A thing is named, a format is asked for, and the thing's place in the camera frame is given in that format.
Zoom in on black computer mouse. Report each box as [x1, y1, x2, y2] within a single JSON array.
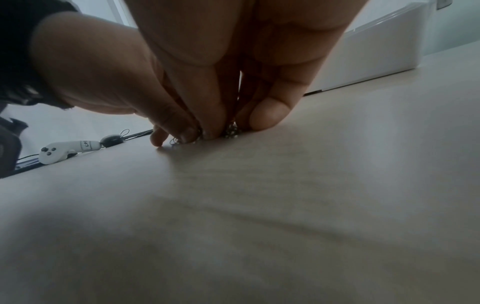
[[100, 134, 125, 148]]

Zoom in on white compartment organizer tray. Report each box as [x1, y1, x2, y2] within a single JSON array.
[[303, 1, 430, 96]]

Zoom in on white plastic object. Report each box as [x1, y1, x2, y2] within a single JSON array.
[[39, 139, 102, 166]]

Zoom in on black laptop cable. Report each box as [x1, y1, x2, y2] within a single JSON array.
[[14, 128, 155, 171]]

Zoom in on pile of silver paper clips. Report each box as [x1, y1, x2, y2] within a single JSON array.
[[170, 121, 241, 146]]

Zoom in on person's left forearm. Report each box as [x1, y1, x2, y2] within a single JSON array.
[[0, 0, 80, 109]]

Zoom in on person's right hand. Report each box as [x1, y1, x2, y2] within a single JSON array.
[[123, 0, 371, 141]]

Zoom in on person's left hand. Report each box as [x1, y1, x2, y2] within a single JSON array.
[[31, 12, 205, 147]]

